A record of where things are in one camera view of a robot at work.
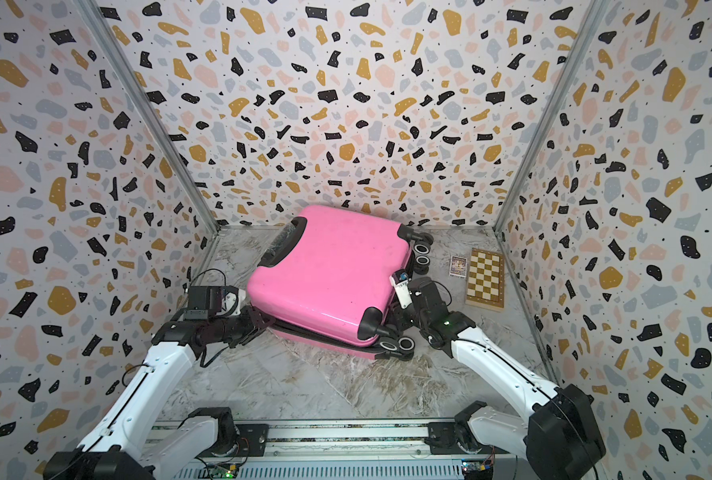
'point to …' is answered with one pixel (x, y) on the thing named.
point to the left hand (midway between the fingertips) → (274, 320)
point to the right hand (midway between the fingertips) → (395, 304)
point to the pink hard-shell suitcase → (325, 276)
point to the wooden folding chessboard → (485, 285)
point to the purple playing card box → (458, 267)
